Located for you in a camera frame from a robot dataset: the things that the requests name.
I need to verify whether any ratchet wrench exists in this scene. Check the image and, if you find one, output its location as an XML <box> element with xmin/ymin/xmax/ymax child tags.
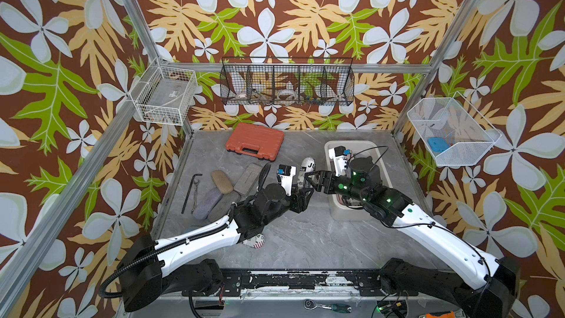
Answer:
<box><xmin>304</xmin><ymin>300</ymin><xmax>353</xmax><ymax>314</ymax></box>

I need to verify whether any purple glasses case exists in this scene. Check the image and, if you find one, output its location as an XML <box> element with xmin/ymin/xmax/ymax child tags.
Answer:
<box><xmin>192</xmin><ymin>188</ymin><xmax>223</xmax><ymax>220</ymax></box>

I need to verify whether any blue object in basket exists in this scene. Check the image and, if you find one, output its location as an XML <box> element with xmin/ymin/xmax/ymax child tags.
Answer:
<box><xmin>428</xmin><ymin>137</ymin><xmax>451</xmax><ymax>154</ymax></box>

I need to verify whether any white mesh basket right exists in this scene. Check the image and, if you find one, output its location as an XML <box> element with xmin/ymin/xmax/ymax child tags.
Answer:
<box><xmin>408</xmin><ymin>93</ymin><xmax>502</xmax><ymax>168</ymax></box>

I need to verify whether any white wire basket left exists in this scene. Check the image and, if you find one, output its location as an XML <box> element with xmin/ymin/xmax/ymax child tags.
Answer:
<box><xmin>129</xmin><ymin>59</ymin><xmax>198</xmax><ymax>126</ymax></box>

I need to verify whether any tan glasses case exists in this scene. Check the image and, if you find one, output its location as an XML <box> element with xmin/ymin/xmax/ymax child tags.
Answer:
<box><xmin>210</xmin><ymin>170</ymin><xmax>234</xmax><ymax>194</ymax></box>

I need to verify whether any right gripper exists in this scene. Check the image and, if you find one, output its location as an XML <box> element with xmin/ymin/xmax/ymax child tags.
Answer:
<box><xmin>305</xmin><ymin>170</ymin><xmax>371</xmax><ymax>206</ymax></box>

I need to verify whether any red plastic tool case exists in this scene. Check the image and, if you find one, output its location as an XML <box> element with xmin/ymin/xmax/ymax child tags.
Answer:
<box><xmin>225</xmin><ymin>123</ymin><xmax>284</xmax><ymax>161</ymax></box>

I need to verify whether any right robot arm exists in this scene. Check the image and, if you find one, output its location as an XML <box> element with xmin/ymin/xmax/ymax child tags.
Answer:
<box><xmin>300</xmin><ymin>146</ymin><xmax>520</xmax><ymax>317</ymax></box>

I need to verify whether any black wire basket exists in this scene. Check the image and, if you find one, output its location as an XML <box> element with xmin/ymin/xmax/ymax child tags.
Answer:
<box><xmin>219</xmin><ymin>57</ymin><xmax>355</xmax><ymax>106</ymax></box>

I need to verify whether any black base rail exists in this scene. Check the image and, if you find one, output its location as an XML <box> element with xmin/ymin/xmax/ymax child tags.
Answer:
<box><xmin>196</xmin><ymin>269</ymin><xmax>391</xmax><ymax>298</ymax></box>

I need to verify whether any black hex key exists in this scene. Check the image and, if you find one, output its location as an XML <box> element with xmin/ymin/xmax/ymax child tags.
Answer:
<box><xmin>181</xmin><ymin>173</ymin><xmax>204</xmax><ymax>215</ymax></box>

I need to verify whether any light grey glasses case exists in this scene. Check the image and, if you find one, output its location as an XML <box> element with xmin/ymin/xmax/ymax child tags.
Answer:
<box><xmin>234</xmin><ymin>163</ymin><xmax>262</xmax><ymax>196</ymax></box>

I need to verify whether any cream plastic storage box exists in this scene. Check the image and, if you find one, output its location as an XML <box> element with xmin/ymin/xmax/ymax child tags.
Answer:
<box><xmin>325</xmin><ymin>140</ymin><xmax>393</xmax><ymax>222</ymax></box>

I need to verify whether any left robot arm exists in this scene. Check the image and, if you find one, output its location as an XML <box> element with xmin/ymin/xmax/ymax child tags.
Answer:
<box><xmin>98</xmin><ymin>164</ymin><xmax>314</xmax><ymax>312</ymax></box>

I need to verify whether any flag print glasses case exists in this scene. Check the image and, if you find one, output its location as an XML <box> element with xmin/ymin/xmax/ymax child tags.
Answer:
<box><xmin>243</xmin><ymin>233</ymin><xmax>265</xmax><ymax>249</ymax></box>

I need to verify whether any dark grey glasses case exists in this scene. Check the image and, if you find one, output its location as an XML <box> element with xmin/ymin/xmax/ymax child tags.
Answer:
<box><xmin>207</xmin><ymin>191</ymin><xmax>241</xmax><ymax>222</ymax></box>

